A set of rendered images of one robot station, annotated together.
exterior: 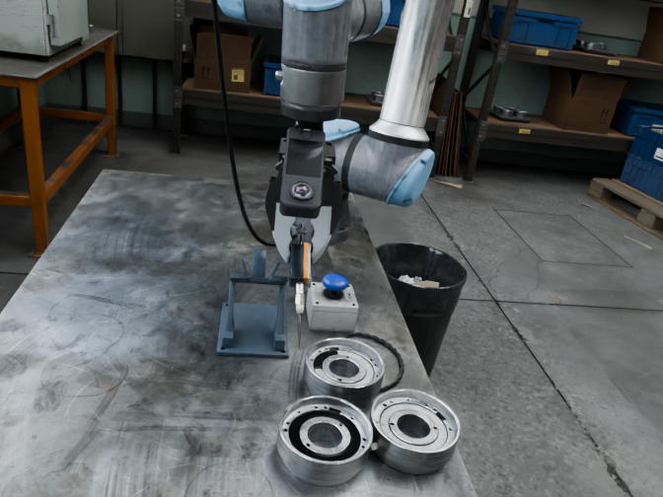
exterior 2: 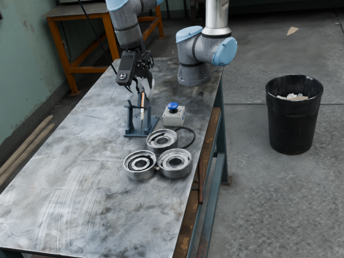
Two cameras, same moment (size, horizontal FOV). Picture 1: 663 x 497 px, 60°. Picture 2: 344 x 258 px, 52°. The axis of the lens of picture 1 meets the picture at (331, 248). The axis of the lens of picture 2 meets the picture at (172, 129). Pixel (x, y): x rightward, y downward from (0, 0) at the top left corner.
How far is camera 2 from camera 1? 0.62 m
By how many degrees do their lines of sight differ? 27
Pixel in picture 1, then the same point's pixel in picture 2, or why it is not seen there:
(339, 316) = (174, 120)
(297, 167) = (123, 66)
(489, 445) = (333, 187)
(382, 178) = (207, 55)
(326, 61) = (124, 26)
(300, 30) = (112, 17)
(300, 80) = (118, 35)
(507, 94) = not seen: outside the picture
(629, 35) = not seen: outside the picture
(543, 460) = not seen: outside the picture
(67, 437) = (67, 162)
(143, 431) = (89, 161)
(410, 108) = (214, 20)
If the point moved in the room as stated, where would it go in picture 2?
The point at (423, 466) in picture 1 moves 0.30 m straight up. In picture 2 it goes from (171, 175) to (154, 86)
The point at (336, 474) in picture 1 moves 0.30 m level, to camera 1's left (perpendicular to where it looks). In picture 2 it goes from (137, 176) to (60, 159)
